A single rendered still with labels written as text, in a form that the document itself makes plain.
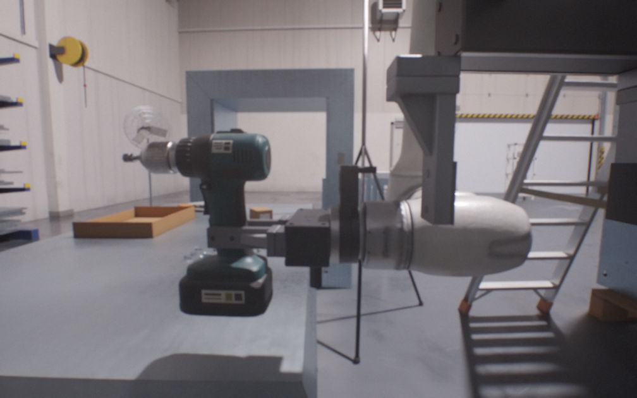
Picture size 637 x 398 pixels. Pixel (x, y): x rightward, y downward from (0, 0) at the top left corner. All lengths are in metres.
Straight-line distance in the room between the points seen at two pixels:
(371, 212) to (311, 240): 0.08
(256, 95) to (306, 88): 0.35
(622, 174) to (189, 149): 0.41
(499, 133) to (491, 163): 0.96
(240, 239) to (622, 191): 0.36
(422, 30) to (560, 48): 0.25
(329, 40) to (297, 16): 1.19
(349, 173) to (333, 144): 1.89
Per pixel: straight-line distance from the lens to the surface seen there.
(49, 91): 6.95
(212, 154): 0.41
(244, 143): 0.40
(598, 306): 2.58
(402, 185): 0.52
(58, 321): 0.74
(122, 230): 1.35
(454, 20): 0.23
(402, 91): 0.20
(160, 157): 0.45
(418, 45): 0.47
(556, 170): 12.39
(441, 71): 0.21
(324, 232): 0.35
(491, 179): 11.37
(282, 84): 2.36
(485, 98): 11.16
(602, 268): 2.68
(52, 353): 0.63
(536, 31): 0.23
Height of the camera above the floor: 0.93
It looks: 7 degrees down
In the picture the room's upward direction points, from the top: straight up
